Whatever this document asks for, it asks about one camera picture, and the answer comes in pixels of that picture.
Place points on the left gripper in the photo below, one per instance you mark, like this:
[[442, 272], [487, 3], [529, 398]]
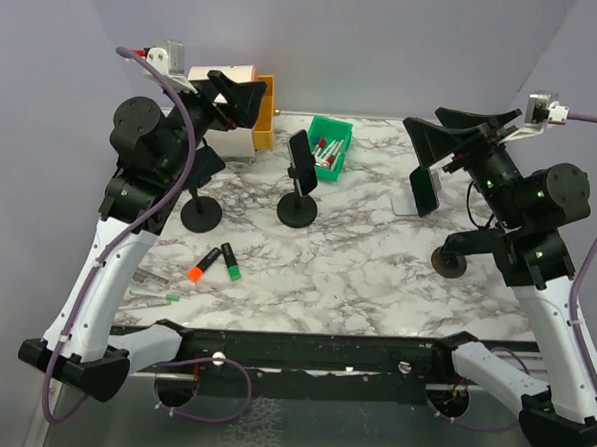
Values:
[[243, 99]]

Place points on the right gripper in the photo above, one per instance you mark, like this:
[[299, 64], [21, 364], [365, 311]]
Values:
[[432, 141]]

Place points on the purple edged phone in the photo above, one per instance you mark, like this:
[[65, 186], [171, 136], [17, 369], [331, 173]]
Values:
[[424, 191]]

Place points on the brown base phone stand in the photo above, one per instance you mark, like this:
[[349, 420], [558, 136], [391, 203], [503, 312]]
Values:
[[449, 260]]

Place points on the black phone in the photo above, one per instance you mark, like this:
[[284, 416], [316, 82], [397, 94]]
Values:
[[207, 163]]

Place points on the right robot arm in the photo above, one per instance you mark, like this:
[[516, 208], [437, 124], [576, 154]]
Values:
[[533, 259]]

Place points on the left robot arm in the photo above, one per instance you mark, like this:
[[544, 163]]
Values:
[[159, 156]]

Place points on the white folding phone stand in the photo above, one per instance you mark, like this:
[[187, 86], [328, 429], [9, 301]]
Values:
[[404, 205]]

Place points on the phone on centre stand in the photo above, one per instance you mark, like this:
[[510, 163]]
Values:
[[302, 169]]

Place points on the black left phone stand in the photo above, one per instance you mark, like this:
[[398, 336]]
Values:
[[201, 214]]

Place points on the black phone stand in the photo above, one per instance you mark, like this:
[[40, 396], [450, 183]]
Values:
[[298, 208], [201, 214]]

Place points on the black centre phone stand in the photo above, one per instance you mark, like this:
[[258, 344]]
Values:
[[298, 208]]

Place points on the orange drawer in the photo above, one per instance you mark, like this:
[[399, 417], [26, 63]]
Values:
[[262, 132]]

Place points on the green plastic bin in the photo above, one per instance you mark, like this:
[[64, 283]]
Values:
[[330, 140]]

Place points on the markers in green bin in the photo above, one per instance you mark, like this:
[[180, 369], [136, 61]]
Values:
[[326, 155]]

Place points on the green highlighter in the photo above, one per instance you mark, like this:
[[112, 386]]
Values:
[[231, 262]]

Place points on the orange highlighter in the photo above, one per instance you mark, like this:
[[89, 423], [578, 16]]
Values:
[[196, 273]]

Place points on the green capped marker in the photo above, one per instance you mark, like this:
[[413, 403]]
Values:
[[141, 299]]

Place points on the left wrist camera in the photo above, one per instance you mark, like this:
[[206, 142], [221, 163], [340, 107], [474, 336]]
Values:
[[167, 57]]

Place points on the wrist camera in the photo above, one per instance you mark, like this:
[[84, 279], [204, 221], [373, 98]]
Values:
[[167, 57], [543, 111]]

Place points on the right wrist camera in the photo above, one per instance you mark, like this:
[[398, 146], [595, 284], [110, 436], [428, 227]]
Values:
[[543, 111]]

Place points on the black front mounting rail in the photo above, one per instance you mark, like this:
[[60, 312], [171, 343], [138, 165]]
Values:
[[315, 367]]

